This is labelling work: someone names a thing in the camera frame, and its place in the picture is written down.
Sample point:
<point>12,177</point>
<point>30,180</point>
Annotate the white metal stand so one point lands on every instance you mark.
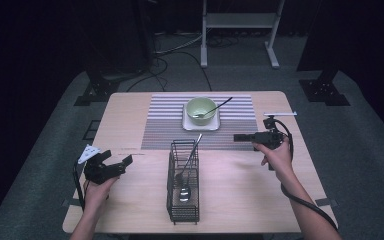
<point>240,20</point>

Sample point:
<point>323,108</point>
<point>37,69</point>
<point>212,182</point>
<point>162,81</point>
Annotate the short shiny spoon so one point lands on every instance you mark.
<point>184,194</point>

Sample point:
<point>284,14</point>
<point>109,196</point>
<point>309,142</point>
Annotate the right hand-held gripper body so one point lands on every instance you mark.
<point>270,137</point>

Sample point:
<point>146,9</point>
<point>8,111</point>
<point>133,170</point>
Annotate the black stand base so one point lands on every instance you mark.
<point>323,91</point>
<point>96,90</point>

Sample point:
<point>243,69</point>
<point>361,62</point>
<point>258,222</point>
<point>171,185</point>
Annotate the striped placemat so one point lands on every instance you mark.
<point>233,131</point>

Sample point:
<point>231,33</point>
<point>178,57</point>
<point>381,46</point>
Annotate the grey tape strip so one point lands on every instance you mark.
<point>68,202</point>
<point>326,202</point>

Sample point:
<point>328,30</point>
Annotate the person's right hand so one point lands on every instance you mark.
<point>279,158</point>

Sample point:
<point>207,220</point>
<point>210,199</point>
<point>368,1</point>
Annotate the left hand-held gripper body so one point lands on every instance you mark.
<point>96,171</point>

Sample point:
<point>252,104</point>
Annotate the green bowl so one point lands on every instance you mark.
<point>193,106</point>

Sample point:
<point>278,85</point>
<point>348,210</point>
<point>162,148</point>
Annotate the person's left hand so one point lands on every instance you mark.
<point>96,195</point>

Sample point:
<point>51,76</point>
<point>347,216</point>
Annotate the white square plate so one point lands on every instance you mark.
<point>214,127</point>

